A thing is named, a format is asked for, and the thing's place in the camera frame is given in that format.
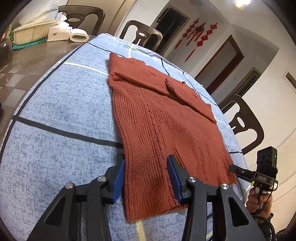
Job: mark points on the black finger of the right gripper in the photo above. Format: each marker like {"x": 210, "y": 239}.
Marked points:
{"x": 241, "y": 173}

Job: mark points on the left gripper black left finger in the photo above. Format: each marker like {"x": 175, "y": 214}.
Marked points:
{"x": 62, "y": 218}

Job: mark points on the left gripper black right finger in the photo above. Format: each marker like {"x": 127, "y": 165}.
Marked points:
{"x": 231, "y": 220}

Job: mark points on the rust red knit sweater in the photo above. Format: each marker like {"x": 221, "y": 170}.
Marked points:
{"x": 158, "y": 116}

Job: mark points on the dark jacket sleeve forearm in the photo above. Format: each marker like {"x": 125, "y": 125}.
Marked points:
{"x": 269, "y": 232}

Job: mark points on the person's right hand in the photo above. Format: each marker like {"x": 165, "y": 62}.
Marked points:
{"x": 252, "y": 204}

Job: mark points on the dark plastic chair right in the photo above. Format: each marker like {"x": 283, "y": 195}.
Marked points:
{"x": 244, "y": 120}

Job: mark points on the blue plaid table cloth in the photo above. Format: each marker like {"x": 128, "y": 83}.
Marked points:
{"x": 63, "y": 130}

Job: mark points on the red Chinese knot decoration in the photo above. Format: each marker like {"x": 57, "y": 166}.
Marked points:
{"x": 196, "y": 33}

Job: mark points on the green mat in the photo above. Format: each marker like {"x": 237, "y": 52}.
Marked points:
{"x": 23, "y": 46}

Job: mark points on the white tape roll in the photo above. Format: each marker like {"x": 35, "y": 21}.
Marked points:
{"x": 79, "y": 36}

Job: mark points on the cream woven basket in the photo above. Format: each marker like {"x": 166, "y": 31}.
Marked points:
{"x": 32, "y": 32}

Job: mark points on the black tracking camera box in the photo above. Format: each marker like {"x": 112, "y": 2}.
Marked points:
{"x": 267, "y": 160}

